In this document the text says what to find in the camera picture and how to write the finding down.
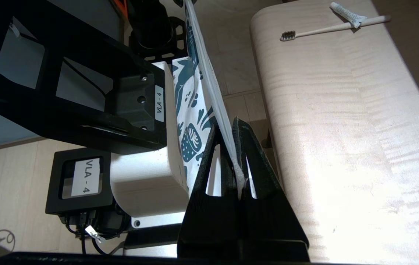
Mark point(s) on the black labelled box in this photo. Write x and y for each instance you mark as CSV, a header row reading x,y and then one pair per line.
x,y
53,184

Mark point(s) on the small white toothpaste tube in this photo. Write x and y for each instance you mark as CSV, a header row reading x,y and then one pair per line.
x,y
347,13

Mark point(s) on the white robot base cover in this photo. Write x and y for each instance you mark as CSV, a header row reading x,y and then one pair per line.
x,y
143,184

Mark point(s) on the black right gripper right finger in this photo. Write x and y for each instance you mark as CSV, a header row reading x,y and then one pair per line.
x,y
268,221

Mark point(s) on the black chassis part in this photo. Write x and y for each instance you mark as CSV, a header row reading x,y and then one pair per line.
x,y
154,33

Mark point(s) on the blue patterned zip pouch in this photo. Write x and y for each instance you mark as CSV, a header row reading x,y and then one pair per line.
x,y
191,110

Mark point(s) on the white toothbrush black bristles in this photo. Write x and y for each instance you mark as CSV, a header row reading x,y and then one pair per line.
x,y
323,30

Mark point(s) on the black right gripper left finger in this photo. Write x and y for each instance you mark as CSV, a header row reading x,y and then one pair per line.
x,y
209,221

